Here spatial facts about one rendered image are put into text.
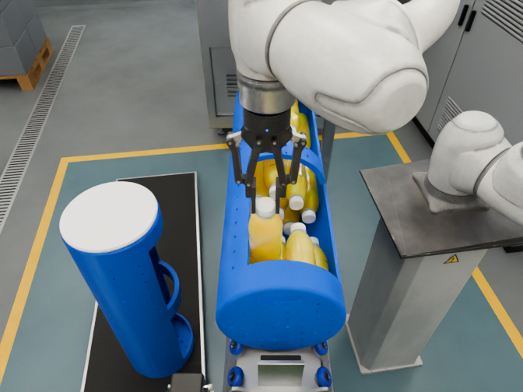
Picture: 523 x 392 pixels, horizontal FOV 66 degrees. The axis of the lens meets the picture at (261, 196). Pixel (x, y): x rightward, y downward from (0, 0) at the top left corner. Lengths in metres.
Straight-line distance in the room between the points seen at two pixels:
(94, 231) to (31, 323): 1.28
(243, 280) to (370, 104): 0.52
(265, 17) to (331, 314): 0.61
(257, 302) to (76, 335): 1.57
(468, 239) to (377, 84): 0.91
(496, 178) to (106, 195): 1.08
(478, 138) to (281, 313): 0.67
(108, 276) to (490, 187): 1.06
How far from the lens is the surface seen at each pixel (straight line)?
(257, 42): 0.51
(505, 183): 1.13
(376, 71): 0.40
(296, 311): 0.87
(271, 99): 0.58
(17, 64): 4.24
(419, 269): 1.40
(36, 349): 2.35
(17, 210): 3.04
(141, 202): 1.26
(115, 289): 1.32
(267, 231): 0.79
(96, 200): 1.31
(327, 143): 2.32
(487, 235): 1.29
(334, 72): 0.41
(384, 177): 1.38
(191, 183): 2.60
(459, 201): 1.31
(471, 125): 1.19
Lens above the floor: 1.90
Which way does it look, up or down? 45 degrees down
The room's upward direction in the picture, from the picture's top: straight up
